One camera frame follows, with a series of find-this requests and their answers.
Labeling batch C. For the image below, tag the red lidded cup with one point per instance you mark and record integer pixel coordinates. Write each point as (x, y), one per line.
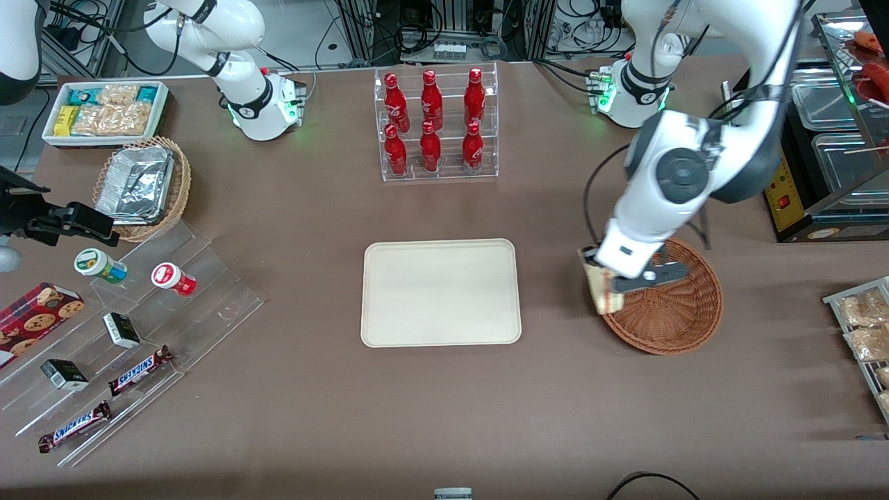
(170, 278)

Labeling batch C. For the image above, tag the aluminium foil containers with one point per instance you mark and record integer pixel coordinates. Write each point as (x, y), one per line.
(135, 184)

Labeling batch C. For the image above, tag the white plastic snack box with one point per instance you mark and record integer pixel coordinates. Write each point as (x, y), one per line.
(104, 143)

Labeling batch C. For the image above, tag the white power strip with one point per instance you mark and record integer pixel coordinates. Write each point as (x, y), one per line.
(449, 51)

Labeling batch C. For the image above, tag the clear bag of snacks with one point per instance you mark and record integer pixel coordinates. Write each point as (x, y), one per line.
(865, 309)
(883, 377)
(868, 344)
(884, 401)

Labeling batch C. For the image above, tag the red sausage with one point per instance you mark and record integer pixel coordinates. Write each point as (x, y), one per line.
(871, 42)
(876, 83)

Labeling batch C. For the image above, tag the aluminium frame structure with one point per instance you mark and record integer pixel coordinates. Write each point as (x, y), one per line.
(444, 14)

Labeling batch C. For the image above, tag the beige rectangular tray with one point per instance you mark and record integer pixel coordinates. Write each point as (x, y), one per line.
(441, 292)

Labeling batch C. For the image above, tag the small grey device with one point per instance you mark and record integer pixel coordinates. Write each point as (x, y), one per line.
(453, 494)

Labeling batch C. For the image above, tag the clear acrylic stepped display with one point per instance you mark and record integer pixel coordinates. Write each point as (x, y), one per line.
(208, 292)

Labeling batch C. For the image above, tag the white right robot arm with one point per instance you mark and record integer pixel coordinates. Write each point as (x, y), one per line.
(243, 97)

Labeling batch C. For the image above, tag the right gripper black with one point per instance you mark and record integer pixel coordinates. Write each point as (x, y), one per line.
(21, 210)

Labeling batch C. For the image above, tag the small black box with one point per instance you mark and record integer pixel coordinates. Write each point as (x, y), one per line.
(121, 330)
(64, 375)

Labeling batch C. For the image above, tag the teal snack packet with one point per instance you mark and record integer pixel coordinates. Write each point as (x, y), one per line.
(83, 96)
(148, 94)

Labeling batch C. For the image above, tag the Snickers chocolate bar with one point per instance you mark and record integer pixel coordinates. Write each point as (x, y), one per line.
(75, 427)
(139, 371)

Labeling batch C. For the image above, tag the red cookie box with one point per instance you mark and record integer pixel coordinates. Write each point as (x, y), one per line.
(35, 323)

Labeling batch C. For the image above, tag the clear bag of crackers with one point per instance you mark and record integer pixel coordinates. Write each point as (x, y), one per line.
(119, 94)
(114, 119)

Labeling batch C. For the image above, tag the light wicker basket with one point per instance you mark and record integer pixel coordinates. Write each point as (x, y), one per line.
(179, 201)

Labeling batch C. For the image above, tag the red cola bottle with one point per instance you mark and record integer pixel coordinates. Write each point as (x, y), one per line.
(473, 149)
(430, 149)
(396, 104)
(396, 153)
(475, 101)
(431, 101)

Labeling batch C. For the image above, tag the triangle sandwich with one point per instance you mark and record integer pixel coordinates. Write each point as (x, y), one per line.
(604, 295)

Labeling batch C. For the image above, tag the round brown wicker basket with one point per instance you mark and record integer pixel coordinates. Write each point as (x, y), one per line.
(680, 319)

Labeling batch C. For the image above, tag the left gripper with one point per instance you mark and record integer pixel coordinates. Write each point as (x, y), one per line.
(590, 258)

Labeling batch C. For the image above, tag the green lidded cup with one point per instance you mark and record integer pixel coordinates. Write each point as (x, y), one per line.
(94, 262)

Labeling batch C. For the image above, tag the steel food pan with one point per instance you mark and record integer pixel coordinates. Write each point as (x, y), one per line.
(844, 170)
(823, 104)

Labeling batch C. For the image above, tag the yellow snack packet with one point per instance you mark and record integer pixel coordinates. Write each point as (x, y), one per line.
(66, 120)

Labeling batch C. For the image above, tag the black food warmer yellow panel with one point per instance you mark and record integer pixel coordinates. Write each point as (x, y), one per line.
(785, 194)

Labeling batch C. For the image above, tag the clear acrylic bottle rack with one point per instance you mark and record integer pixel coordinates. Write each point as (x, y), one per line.
(451, 175)

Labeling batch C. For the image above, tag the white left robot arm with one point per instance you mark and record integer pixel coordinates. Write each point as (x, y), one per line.
(667, 201)

